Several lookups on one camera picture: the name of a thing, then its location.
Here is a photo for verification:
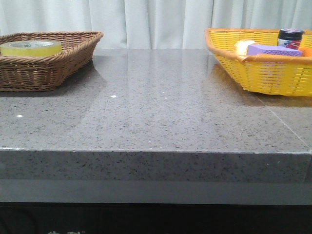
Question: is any yellow plastic woven basket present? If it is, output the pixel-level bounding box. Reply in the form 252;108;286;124
205;28;312;97

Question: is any yellow-green tape roll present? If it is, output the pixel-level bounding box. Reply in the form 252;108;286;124
0;40;62;57

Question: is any white curtain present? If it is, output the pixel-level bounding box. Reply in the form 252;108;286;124
0;0;312;49

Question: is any round bread roll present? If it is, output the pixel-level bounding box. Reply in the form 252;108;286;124
234;39;258;56

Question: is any purple sponge block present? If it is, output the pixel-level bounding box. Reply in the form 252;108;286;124
247;44;302;57

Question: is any brown wicker basket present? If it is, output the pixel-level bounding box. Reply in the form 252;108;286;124
0;31;104;92

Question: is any black lidded jar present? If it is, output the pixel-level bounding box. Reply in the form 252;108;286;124
277;28;305;50

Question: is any orange object in basket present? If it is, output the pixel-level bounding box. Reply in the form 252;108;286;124
299;47;312;57

